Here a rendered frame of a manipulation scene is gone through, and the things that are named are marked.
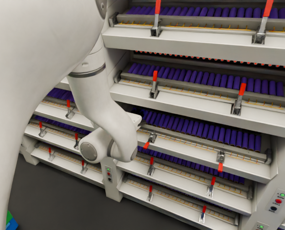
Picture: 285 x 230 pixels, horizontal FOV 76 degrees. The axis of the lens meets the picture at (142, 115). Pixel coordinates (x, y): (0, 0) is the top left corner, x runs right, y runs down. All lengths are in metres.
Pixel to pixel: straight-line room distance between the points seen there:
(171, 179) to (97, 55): 0.66
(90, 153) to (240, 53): 0.48
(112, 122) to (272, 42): 0.43
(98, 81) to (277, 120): 0.50
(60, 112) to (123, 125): 0.59
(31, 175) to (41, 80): 1.34
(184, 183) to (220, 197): 0.15
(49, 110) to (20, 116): 0.88
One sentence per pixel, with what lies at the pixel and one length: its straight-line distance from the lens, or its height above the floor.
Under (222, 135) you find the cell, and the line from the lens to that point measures 0.76.
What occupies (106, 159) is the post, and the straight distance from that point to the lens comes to 0.96.
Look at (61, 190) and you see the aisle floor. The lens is 1.33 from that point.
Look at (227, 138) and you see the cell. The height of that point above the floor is 0.57.
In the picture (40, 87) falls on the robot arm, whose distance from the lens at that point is 0.19.
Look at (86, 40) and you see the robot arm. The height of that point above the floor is 0.98.
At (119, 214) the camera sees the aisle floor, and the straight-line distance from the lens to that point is 1.16.
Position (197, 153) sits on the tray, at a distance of 0.73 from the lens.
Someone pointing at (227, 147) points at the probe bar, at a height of 0.56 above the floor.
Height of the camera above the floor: 1.01
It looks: 32 degrees down
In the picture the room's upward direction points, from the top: straight up
